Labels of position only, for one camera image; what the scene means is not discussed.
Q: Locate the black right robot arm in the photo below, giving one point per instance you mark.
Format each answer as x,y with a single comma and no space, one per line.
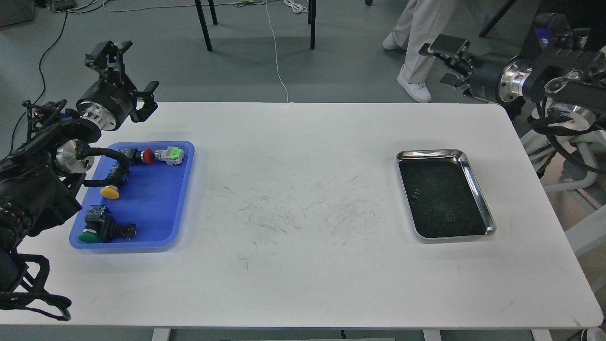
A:
565,82

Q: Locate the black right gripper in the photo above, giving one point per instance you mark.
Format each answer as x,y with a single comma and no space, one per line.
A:
484,81

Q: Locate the yellow push button switch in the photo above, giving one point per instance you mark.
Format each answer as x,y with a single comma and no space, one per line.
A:
113,191

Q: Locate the blue plastic tray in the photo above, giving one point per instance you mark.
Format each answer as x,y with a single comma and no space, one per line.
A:
152,199

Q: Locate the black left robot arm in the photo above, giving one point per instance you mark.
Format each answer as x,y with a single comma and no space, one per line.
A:
41,179

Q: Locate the green push button switch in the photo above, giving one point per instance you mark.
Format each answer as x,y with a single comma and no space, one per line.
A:
100,226

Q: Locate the red push button switch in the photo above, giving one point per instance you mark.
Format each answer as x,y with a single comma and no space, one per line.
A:
136,156

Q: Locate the black chair legs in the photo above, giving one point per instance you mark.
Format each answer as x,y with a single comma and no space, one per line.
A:
311,18

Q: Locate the beige cloth cover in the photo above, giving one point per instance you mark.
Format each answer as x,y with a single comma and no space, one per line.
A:
541,150

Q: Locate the green white switch module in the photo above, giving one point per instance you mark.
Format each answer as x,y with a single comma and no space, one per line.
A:
172,155

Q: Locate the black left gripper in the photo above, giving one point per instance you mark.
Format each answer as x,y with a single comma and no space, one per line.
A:
107,105

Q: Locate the person legs white shoes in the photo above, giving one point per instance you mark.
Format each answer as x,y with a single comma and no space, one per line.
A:
420,22

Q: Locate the silver metal tray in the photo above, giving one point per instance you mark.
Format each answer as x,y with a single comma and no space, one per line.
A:
445,200

